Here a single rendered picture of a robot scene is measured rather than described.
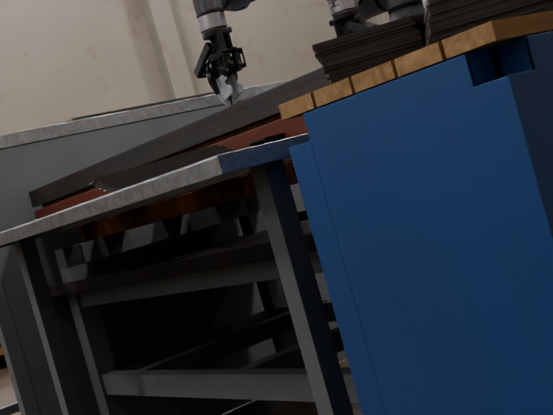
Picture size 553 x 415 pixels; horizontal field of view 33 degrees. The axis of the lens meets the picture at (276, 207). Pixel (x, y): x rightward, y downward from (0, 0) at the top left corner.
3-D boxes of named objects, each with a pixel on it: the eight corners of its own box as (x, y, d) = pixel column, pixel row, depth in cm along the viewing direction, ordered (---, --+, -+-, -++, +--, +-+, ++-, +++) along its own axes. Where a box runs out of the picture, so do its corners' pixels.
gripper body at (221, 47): (225, 72, 243) (213, 27, 243) (207, 80, 250) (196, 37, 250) (248, 68, 248) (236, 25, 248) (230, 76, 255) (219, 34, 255)
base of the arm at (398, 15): (415, 38, 315) (407, 9, 315) (444, 25, 302) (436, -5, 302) (381, 44, 308) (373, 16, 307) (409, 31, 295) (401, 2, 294)
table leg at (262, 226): (297, 392, 311) (243, 197, 309) (287, 392, 315) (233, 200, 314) (311, 386, 314) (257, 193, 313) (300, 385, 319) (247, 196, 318)
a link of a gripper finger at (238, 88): (242, 105, 247) (233, 72, 247) (230, 110, 252) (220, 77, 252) (251, 104, 249) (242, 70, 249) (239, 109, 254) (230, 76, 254)
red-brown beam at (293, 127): (399, 104, 153) (389, 69, 152) (38, 226, 277) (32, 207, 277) (435, 96, 158) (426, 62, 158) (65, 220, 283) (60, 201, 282)
